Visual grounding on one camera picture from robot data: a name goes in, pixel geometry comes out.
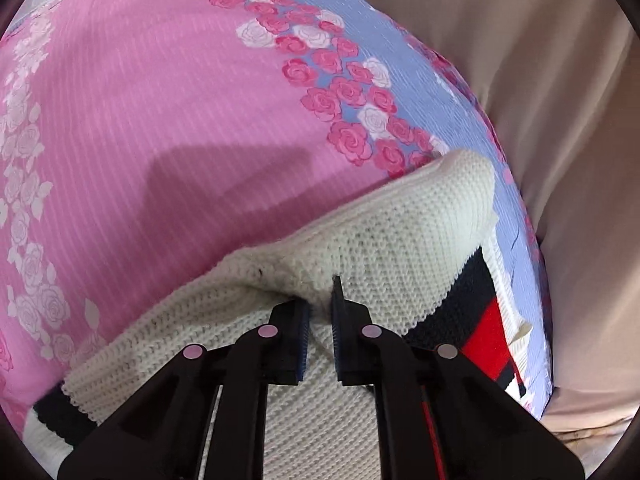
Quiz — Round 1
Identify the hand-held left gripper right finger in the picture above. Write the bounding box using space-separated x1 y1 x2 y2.
331 275 586 480

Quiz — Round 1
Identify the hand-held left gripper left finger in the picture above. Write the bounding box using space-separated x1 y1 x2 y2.
57 301 311 480

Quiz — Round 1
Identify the pink floral bed sheet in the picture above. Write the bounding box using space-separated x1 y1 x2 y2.
0 0 555 441

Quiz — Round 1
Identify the cream knit sweater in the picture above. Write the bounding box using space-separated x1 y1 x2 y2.
24 149 534 480

